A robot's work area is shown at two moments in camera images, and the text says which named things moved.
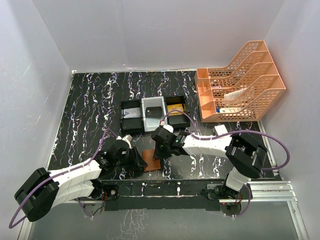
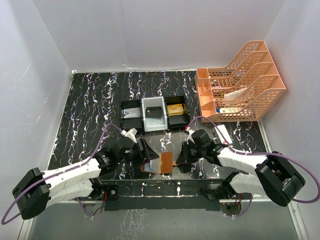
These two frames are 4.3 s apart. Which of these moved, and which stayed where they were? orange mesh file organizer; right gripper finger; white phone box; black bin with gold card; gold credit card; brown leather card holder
Moved: right gripper finger; brown leather card holder
Stayed: orange mesh file organizer; white phone box; black bin with gold card; gold credit card
